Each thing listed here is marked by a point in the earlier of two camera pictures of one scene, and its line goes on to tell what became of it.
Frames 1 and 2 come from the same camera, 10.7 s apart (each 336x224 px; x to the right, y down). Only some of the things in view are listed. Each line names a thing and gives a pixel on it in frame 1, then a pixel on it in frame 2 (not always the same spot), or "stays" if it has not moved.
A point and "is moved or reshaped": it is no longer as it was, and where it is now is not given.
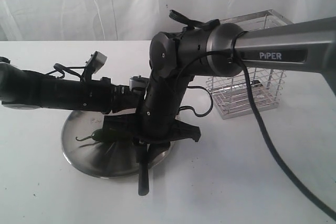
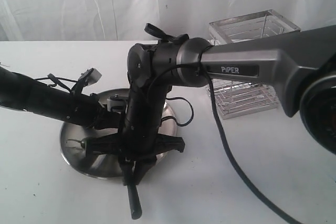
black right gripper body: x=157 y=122 → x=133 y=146
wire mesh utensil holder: x=232 y=95 stays
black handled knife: x=143 y=181 is moved or reshaped
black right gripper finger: x=156 y=148 → x=142 y=166
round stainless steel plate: x=100 y=158 stays
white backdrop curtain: x=135 y=6 stays
